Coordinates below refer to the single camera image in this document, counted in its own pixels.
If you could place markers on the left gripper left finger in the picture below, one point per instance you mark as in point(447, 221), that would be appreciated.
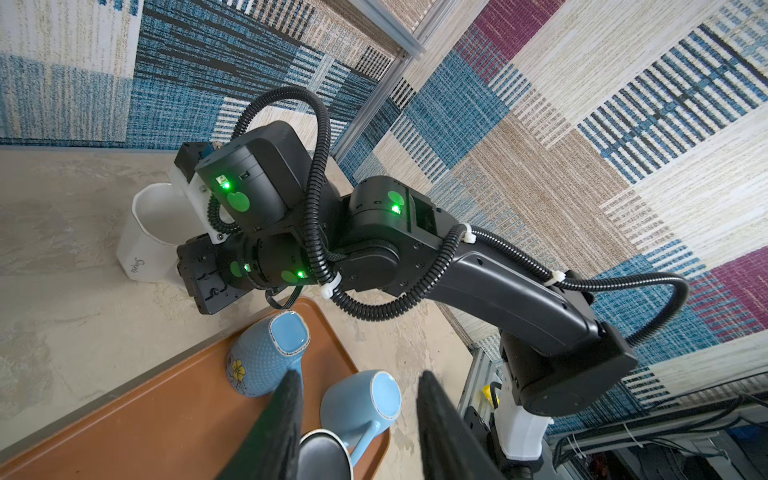
point(270, 450)

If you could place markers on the light blue mug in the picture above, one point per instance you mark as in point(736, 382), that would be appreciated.
point(361, 407)

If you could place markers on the blue patterned mug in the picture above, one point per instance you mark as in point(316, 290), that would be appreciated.
point(261, 356)

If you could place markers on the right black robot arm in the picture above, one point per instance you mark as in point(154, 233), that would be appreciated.
point(276, 224)

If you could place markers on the black mug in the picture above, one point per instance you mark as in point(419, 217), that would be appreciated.
point(323, 456)

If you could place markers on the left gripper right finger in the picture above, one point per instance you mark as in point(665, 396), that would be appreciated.
point(448, 448)

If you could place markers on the white faceted mug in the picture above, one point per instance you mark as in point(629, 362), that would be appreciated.
point(159, 221)

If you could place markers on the brown serving tray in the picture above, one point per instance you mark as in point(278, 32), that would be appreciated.
point(184, 423)

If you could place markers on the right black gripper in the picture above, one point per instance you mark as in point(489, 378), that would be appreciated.
point(213, 274)

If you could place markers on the yellow marker right rail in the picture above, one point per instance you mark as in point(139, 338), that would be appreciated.
point(490, 391)

